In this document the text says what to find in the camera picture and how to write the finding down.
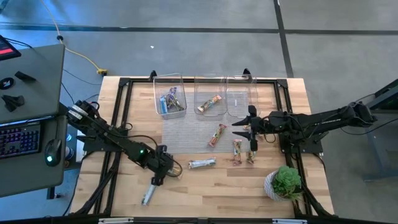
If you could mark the small black block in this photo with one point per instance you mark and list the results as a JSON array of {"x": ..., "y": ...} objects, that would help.
[{"x": 25, "y": 76}]

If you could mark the white metal bracket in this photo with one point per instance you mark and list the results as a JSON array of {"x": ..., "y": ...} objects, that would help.
[
  {"x": 115, "y": 220},
  {"x": 289, "y": 221}
]

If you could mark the black backlit keyboard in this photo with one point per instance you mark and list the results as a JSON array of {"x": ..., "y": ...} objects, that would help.
[{"x": 18, "y": 140}]

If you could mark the grey side desk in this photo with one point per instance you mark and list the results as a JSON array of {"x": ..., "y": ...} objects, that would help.
[{"x": 34, "y": 99}]

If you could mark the red orange granola bar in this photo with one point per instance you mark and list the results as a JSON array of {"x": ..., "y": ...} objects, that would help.
[{"x": 250, "y": 158}]

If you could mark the red green granola bar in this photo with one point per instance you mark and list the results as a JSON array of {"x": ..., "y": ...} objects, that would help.
[{"x": 217, "y": 135}]

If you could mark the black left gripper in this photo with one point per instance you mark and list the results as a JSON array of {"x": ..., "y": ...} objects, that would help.
[{"x": 160, "y": 165}]

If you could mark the black round disc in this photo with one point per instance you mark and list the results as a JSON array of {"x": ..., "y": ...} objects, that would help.
[{"x": 6, "y": 83}]

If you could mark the orange tan granola bar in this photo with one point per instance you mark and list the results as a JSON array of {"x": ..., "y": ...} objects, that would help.
[{"x": 210, "y": 103}]

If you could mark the clear plastic bin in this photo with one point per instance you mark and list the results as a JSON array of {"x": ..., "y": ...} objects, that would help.
[
  {"x": 202, "y": 85},
  {"x": 239, "y": 90},
  {"x": 160, "y": 84}
]

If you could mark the black aluminium table frame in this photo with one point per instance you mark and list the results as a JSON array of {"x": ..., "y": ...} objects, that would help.
[{"x": 124, "y": 82}]

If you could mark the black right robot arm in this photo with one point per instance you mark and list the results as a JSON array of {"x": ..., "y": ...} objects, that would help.
[{"x": 326, "y": 119}]

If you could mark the light blue granola bar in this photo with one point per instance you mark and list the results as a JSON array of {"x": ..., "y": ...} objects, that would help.
[{"x": 163, "y": 105}]

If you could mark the dark metal cart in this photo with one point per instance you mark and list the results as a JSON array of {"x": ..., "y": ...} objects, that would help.
[{"x": 385, "y": 96}]

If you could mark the purple blue granola bar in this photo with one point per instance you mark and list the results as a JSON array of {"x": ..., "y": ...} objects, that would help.
[{"x": 173, "y": 92}]

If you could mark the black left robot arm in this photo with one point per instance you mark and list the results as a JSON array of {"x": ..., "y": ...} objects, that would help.
[{"x": 105, "y": 133}]

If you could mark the silver granola bar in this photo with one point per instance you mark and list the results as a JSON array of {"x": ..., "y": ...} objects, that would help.
[
  {"x": 202, "y": 163},
  {"x": 148, "y": 196}
]

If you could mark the blue white bottle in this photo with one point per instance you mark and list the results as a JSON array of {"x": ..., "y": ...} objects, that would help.
[{"x": 69, "y": 137}]

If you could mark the succulent in white pot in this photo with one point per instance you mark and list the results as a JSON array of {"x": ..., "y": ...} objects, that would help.
[{"x": 286, "y": 182}]

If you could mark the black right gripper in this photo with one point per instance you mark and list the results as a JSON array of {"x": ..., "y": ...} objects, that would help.
[{"x": 262, "y": 126}]

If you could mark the black plastic bracket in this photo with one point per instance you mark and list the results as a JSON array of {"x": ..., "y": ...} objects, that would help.
[{"x": 14, "y": 102}]

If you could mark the black computer mouse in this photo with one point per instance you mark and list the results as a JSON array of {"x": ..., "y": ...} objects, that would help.
[{"x": 53, "y": 152}]

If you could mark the red white granola bar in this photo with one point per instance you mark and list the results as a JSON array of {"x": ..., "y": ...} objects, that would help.
[{"x": 237, "y": 152}]

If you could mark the black tablet red screen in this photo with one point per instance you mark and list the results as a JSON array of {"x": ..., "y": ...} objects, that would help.
[{"x": 7, "y": 49}]

